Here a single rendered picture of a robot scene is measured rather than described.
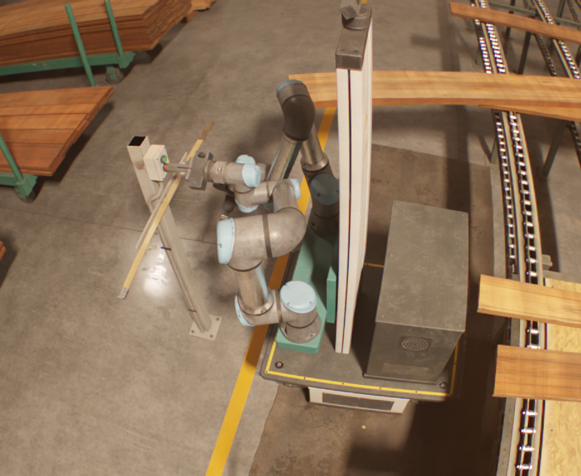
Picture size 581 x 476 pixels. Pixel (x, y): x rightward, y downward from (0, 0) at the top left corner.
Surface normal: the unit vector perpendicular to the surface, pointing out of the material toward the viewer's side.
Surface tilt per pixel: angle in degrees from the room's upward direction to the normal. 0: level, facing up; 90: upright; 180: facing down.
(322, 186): 8
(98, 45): 90
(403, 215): 0
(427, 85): 0
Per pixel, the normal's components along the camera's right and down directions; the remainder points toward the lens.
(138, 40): -0.26, 0.78
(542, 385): -0.08, -0.61
